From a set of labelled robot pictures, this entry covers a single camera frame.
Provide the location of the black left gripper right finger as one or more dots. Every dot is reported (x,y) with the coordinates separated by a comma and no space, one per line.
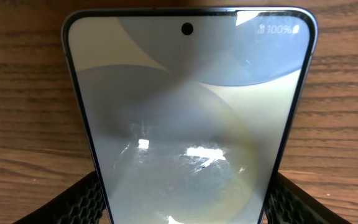
(286,203)

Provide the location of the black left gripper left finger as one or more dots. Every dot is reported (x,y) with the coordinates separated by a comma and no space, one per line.
(82,203)

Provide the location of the blue Samsung Galaxy smartphone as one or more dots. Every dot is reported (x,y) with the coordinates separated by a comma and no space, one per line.
(187,111)

